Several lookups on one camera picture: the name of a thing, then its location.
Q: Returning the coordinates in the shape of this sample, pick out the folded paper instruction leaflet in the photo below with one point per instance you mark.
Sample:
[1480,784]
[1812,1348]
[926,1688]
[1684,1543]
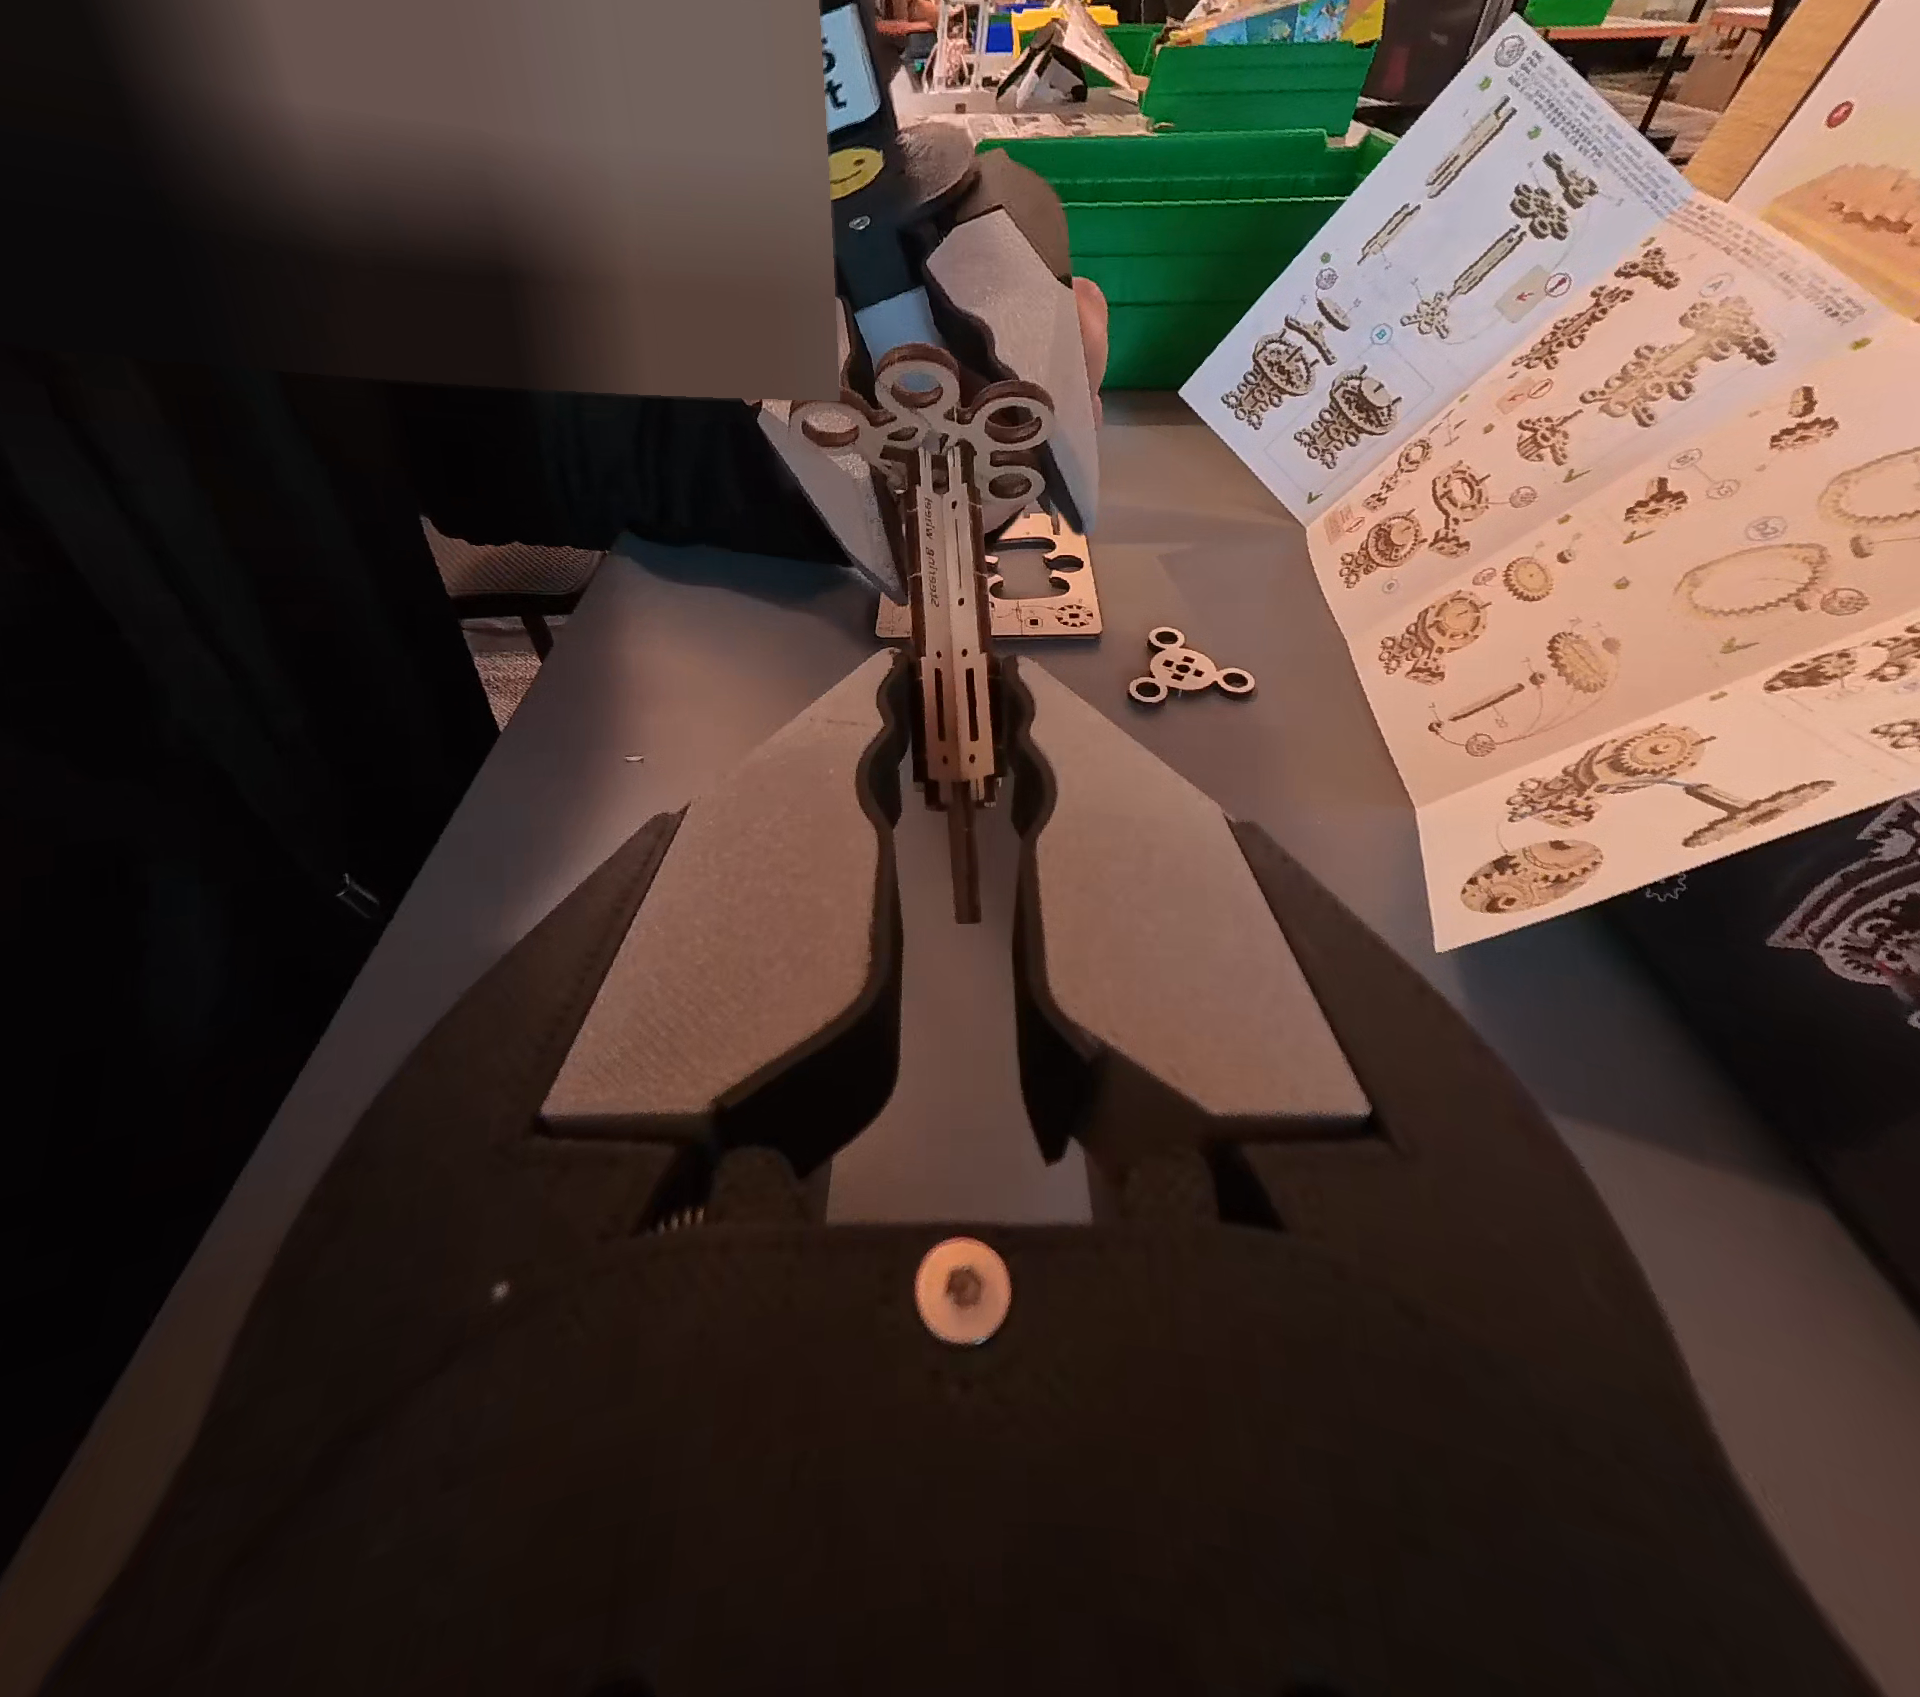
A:
[1590,483]

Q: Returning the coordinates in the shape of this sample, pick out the person's dark clothing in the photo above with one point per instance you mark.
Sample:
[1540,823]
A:
[224,707]

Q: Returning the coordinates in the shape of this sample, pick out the colourful picture box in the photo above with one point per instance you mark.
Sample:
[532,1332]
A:
[1299,15]

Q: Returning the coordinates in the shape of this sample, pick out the large green plastic bin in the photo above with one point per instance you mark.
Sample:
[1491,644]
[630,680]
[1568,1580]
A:
[1201,242]

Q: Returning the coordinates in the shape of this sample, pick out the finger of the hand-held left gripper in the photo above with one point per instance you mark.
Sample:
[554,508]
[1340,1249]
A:
[1008,326]
[841,498]

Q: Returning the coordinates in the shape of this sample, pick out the wooden model shaft assembly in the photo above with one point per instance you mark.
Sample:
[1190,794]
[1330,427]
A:
[948,618]

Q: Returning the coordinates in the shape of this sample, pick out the chair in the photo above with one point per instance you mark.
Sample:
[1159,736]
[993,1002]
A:
[503,570]

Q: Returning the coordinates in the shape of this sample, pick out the cut-out wooden parts sheet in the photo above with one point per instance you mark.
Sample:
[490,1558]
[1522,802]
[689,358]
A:
[1051,596]

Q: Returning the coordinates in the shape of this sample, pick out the black panel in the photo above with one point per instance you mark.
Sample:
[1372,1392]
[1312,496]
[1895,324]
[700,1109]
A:
[1462,3]

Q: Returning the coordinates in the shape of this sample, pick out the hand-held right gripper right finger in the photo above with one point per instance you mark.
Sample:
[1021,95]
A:
[1184,933]

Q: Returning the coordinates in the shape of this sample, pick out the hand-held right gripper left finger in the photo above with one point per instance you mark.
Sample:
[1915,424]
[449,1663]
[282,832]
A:
[720,933]

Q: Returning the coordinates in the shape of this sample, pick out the person's left hand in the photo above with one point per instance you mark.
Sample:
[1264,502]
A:
[1091,336]

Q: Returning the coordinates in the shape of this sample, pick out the black printed kit box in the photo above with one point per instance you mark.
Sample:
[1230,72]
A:
[1800,977]

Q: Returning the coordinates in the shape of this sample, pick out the white wooden model kit box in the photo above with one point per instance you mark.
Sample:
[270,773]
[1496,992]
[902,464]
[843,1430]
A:
[1831,136]

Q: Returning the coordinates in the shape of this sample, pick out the blue plastic bin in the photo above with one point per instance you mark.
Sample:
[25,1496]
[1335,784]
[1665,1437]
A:
[1058,21]

